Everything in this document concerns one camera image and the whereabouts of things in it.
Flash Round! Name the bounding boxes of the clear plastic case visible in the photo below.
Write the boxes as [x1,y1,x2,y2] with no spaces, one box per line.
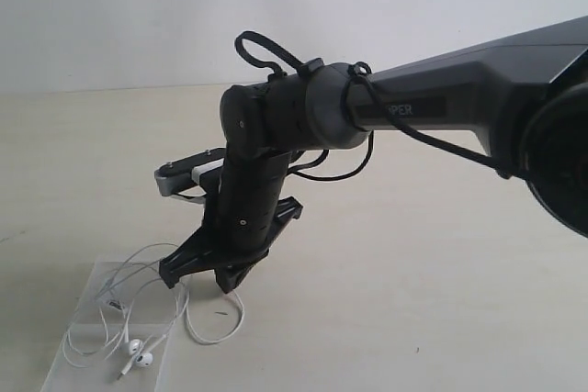
[41,259,187,391]

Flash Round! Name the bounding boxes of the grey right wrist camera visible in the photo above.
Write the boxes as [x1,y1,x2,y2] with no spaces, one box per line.
[154,148,225,205]

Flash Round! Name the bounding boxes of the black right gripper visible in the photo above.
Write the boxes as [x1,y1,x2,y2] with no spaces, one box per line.
[158,152,302,294]

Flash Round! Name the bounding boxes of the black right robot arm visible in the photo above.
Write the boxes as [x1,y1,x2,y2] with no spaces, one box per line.
[154,17,587,293]

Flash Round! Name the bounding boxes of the white wired earphones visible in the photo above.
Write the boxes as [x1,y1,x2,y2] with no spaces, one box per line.
[61,242,245,378]

